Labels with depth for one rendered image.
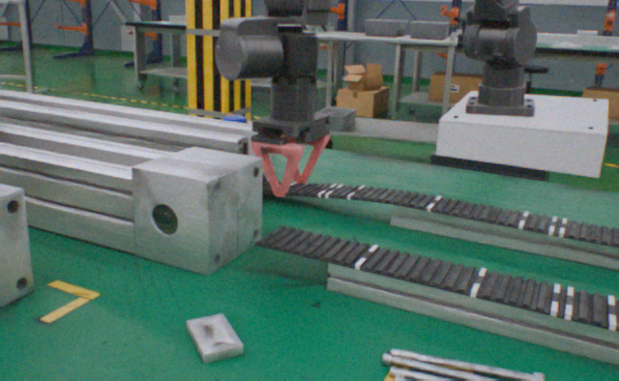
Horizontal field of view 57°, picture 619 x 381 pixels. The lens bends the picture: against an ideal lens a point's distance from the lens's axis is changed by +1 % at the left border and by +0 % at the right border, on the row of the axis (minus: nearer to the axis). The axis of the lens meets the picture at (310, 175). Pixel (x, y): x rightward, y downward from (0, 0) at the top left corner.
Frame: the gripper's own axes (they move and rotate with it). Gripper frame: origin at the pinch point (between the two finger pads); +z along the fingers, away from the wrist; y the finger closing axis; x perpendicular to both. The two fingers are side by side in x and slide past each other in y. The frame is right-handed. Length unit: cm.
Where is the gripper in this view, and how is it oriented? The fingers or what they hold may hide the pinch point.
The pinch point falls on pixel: (290, 185)
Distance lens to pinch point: 76.2
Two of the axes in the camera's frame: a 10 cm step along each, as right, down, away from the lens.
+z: -0.4, 9.6, 2.8
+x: 9.0, 1.5, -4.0
